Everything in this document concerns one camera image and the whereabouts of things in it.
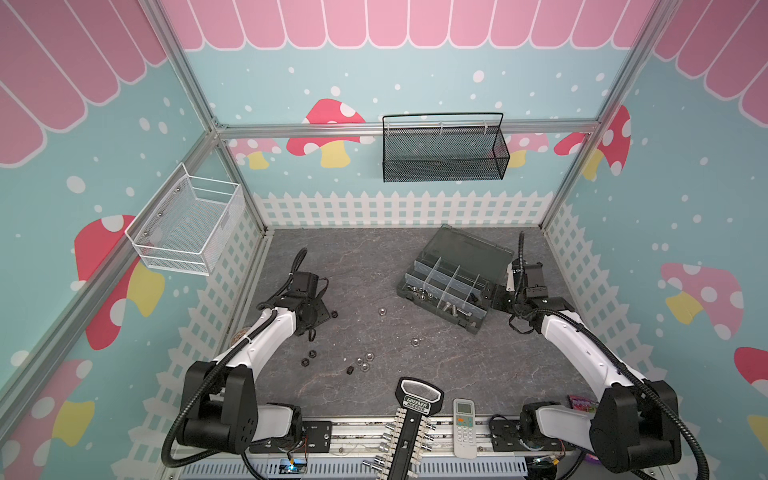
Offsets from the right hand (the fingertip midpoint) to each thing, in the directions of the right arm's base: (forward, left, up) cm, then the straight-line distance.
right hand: (494, 294), depth 87 cm
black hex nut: (0, +49, -12) cm, 50 cm away
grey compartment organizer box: (+12, +10, -7) cm, 17 cm away
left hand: (-6, +52, -6) cm, 53 cm away
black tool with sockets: (-35, +26, -10) cm, 45 cm away
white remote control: (-33, +12, -10) cm, 37 cm away
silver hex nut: (+1, +33, -11) cm, 35 cm away
